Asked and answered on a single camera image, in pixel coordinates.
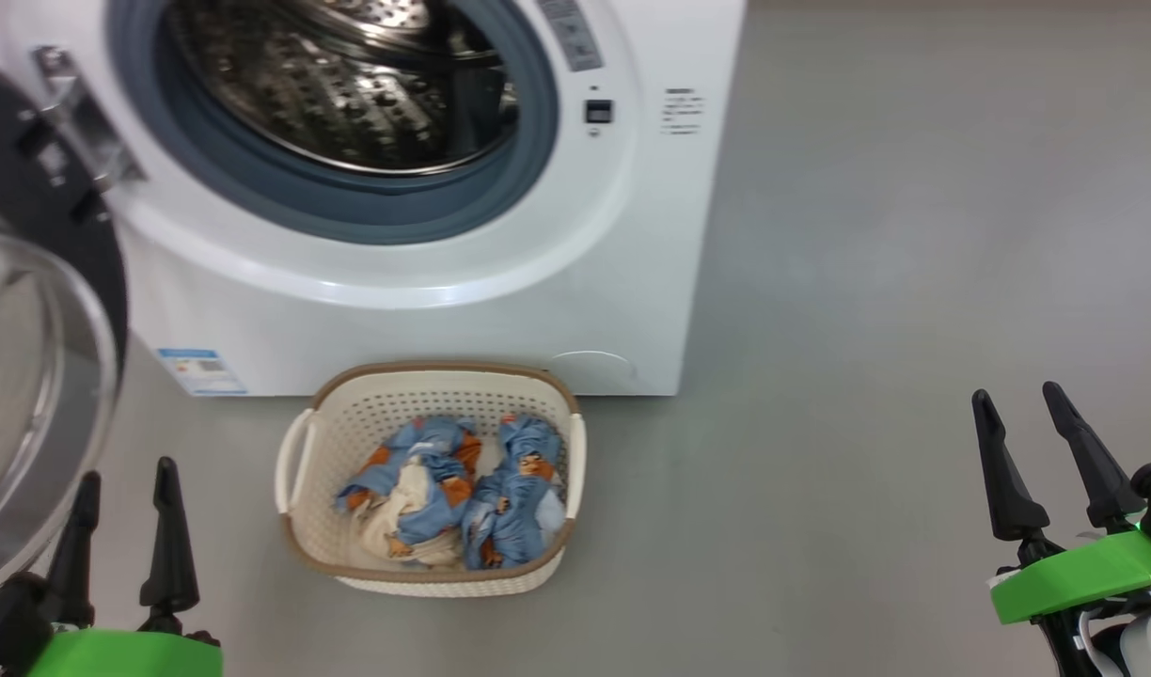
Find blue and cream cartoon shirt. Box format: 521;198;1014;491
336;417;482;568

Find black round glass washer door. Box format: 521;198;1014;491
0;56;130;593

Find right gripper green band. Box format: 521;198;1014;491
972;381;1151;626

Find white front-load washing machine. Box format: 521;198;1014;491
0;0;748;398

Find small printed text label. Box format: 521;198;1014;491
660;87;705;137

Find chrome door hinge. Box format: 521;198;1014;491
32;45;149;194

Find steel washing machine drum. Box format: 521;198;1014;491
166;0;520;177

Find grey warning sticker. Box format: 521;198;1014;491
536;0;605;73

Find round white filter cover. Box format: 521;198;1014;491
549;351;638;394

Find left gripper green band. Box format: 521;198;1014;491
0;457;224;677

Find blue cartoon print pants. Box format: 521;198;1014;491
461;414;569;571

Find cream perforated laundry basket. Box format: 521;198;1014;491
275;361;588;598

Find blue energy label sticker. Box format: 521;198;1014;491
157;348;249;397

